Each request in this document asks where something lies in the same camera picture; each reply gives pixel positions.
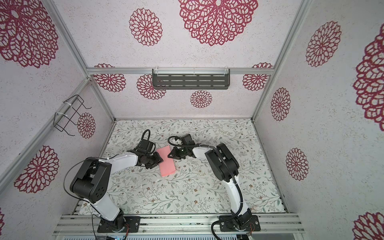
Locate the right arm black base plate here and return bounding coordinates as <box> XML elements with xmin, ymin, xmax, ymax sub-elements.
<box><xmin>220</xmin><ymin>215</ymin><xmax>261</xmax><ymax>232</ymax></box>

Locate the aluminium front rail base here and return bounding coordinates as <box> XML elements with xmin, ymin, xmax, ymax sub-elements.
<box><xmin>53</xmin><ymin>213</ymin><xmax>305</xmax><ymax>236</ymax></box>

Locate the dark grey slotted wall shelf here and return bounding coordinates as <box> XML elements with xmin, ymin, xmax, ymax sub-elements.
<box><xmin>152</xmin><ymin>69</ymin><xmax>231</xmax><ymax>90</ymax></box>

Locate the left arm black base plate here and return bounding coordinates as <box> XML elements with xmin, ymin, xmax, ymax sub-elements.
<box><xmin>97</xmin><ymin>215</ymin><xmax>141</xmax><ymax>233</ymax></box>

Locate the black wire wall rack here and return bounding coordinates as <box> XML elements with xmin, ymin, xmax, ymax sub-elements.
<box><xmin>53</xmin><ymin>95</ymin><xmax>91</xmax><ymax>137</ymax></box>

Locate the right wrist camera with cable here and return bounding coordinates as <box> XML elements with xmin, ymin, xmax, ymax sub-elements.
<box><xmin>167</xmin><ymin>134</ymin><xmax>196</xmax><ymax>148</ymax></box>

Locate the pink square paper sheet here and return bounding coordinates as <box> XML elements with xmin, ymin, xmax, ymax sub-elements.
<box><xmin>157</xmin><ymin>146</ymin><xmax>176</xmax><ymax>177</ymax></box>

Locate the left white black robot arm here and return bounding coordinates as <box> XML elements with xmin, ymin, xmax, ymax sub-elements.
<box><xmin>70</xmin><ymin>151</ymin><xmax>164</xmax><ymax>222</ymax></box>

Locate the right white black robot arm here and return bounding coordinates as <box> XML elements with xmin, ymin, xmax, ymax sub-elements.
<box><xmin>169</xmin><ymin>143</ymin><xmax>252</xmax><ymax>226</ymax></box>

